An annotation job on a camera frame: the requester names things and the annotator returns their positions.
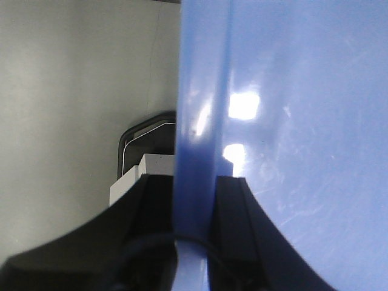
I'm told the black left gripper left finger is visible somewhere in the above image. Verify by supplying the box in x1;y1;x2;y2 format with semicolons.
1;175;176;290

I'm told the blue plastic tray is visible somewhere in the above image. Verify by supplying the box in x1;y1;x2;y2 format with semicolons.
173;1;387;290

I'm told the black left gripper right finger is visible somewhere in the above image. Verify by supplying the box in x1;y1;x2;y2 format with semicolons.
209;176;333;290

